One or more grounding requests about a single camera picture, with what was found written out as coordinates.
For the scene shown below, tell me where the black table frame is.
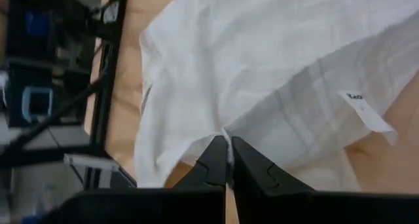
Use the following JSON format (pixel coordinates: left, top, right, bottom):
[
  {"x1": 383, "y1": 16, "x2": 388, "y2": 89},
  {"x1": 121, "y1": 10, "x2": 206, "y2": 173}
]
[{"x1": 0, "y1": 0, "x2": 138, "y2": 189}]

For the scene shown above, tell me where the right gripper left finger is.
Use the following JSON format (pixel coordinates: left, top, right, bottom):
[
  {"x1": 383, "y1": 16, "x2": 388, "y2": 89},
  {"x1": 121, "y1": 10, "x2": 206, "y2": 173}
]
[{"x1": 42, "y1": 135, "x2": 229, "y2": 224}]

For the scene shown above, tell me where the white plaid towel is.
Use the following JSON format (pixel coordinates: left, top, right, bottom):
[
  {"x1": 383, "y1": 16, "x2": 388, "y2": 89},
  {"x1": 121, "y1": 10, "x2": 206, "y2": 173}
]
[{"x1": 133, "y1": 0, "x2": 419, "y2": 193}]

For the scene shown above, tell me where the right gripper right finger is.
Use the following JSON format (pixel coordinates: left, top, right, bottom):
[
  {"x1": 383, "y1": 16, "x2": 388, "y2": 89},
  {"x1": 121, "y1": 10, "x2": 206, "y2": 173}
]
[{"x1": 230, "y1": 136, "x2": 419, "y2": 224}]

